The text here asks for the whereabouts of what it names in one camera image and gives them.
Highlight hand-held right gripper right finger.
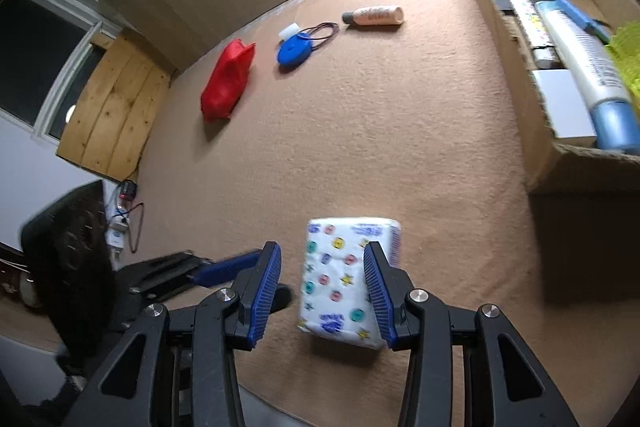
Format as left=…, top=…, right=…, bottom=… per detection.
left=362, top=241, right=581, bottom=427

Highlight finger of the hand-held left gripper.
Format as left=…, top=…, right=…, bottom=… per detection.
left=272, top=285, right=297, bottom=311
left=187, top=249, right=263, bottom=289

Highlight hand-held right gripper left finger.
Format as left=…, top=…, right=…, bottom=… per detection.
left=62, top=241, right=283, bottom=427

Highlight patterned white tissue pack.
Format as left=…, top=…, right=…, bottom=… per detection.
left=297, top=217, right=402, bottom=352

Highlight red fabric pouch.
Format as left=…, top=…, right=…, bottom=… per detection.
left=200, top=38, right=257, bottom=122

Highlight cardboard box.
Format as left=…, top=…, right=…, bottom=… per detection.
left=447, top=0, right=640, bottom=195

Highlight blue round disc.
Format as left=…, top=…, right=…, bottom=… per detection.
left=277, top=32, right=312, bottom=70

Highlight dark cord loop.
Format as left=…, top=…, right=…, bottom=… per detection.
left=300, top=22, right=341, bottom=46

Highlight white box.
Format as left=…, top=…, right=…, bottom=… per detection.
left=531, top=69, right=598, bottom=145

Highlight small pale bottle grey cap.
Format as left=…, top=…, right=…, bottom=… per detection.
left=342, top=5, right=405, bottom=26

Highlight white and blue lotion tube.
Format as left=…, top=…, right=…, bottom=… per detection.
left=535, top=1, right=640, bottom=152

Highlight white patterned stick tube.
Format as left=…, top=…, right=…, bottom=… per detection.
left=509, top=0, right=553, bottom=48

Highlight blue rectangular plastic case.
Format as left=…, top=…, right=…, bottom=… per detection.
left=554, top=0, right=613, bottom=44

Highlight yellow shuttlecock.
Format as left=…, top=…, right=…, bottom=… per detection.
left=602, top=21, right=640, bottom=100

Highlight white power strip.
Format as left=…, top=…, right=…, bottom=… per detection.
left=105, top=202, right=132, bottom=259

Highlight pine wooden board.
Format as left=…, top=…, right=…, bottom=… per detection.
left=56, top=29, right=173, bottom=184

